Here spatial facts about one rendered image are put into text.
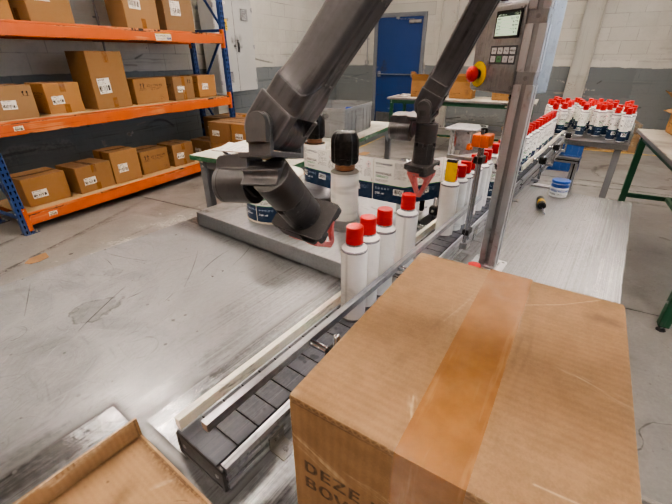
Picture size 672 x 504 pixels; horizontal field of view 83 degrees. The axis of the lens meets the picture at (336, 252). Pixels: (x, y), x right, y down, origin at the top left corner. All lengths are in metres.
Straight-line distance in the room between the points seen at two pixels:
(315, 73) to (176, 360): 0.60
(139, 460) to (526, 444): 0.54
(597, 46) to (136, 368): 8.43
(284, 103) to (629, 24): 8.32
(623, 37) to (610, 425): 8.41
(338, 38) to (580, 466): 0.45
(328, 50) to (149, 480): 0.62
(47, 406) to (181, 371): 0.22
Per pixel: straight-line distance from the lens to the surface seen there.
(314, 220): 0.57
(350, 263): 0.71
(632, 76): 8.70
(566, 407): 0.37
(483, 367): 0.37
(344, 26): 0.49
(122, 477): 0.69
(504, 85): 1.05
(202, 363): 0.81
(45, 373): 0.93
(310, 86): 0.49
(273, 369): 0.58
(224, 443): 0.62
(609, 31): 8.65
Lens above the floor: 1.36
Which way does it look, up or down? 27 degrees down
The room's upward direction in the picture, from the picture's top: straight up
